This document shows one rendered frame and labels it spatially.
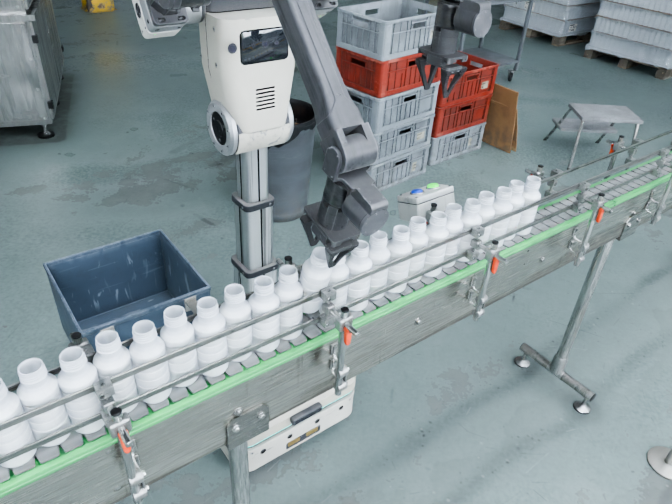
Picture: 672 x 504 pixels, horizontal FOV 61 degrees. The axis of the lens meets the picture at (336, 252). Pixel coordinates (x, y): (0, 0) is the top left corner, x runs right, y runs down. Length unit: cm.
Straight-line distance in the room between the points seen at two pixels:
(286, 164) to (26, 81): 213
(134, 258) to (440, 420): 138
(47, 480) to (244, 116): 99
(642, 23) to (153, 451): 711
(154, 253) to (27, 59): 305
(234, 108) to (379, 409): 137
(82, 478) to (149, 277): 75
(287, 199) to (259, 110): 179
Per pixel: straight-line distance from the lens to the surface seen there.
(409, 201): 152
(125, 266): 170
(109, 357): 103
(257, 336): 115
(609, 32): 780
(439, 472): 228
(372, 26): 349
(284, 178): 330
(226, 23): 153
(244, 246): 189
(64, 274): 165
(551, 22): 833
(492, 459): 237
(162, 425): 113
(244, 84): 158
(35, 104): 470
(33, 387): 102
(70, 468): 111
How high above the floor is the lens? 184
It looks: 35 degrees down
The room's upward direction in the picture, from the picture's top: 4 degrees clockwise
